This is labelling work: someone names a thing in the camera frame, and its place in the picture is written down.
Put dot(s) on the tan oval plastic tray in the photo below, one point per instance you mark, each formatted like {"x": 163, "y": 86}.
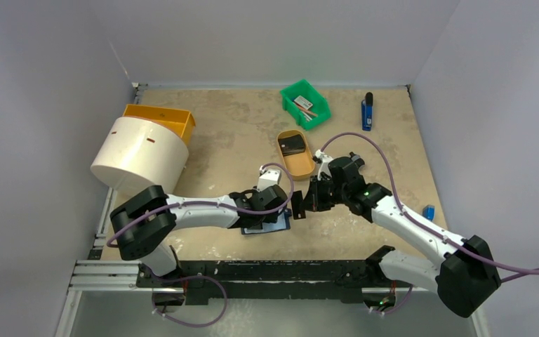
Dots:
{"x": 301, "y": 166}

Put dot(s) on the black VIP credit cards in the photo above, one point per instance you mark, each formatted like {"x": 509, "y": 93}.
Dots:
{"x": 292, "y": 145}

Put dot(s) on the yellow wooden box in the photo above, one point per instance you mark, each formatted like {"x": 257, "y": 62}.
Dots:
{"x": 162, "y": 118}

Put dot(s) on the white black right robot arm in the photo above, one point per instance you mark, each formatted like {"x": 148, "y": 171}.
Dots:
{"x": 453, "y": 267}

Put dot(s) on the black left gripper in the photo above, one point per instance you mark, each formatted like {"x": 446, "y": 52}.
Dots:
{"x": 270, "y": 217}

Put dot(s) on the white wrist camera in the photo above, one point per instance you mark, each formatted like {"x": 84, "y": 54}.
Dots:
{"x": 267, "y": 178}
{"x": 323, "y": 160}

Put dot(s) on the green plastic bin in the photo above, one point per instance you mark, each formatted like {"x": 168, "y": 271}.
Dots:
{"x": 305, "y": 89}

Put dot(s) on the blue stapler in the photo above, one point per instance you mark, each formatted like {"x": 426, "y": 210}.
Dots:
{"x": 367, "y": 112}

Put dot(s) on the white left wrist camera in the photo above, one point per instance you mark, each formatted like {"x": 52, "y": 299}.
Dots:
{"x": 267, "y": 178}

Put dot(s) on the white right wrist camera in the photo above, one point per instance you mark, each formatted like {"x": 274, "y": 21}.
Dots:
{"x": 323, "y": 160}

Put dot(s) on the items inside green bin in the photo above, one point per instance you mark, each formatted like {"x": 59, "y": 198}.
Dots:
{"x": 304, "y": 105}

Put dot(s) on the small blue eraser block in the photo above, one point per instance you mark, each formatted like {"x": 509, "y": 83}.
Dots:
{"x": 428, "y": 212}

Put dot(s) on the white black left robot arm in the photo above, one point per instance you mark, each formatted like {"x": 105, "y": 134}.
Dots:
{"x": 142, "y": 223}

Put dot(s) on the white cylindrical container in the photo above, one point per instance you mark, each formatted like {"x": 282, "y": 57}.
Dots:
{"x": 138, "y": 153}

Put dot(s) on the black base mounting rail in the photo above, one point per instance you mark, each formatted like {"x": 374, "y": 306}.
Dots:
{"x": 348, "y": 281}

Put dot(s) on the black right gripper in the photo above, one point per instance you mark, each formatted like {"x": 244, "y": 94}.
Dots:
{"x": 313, "y": 200}

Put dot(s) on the blue leather card holder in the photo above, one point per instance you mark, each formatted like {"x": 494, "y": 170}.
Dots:
{"x": 282, "y": 224}

